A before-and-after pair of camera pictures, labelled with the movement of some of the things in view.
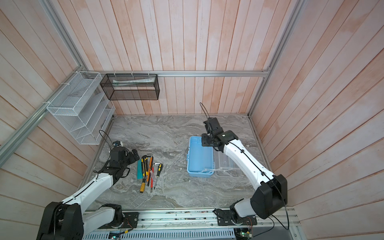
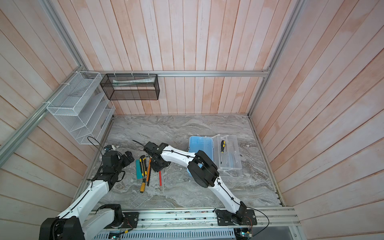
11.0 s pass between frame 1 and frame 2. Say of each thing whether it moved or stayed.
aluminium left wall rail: stayed
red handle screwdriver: moved
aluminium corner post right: stayed
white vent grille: stayed
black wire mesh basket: stayed
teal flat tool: stayed
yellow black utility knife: stayed
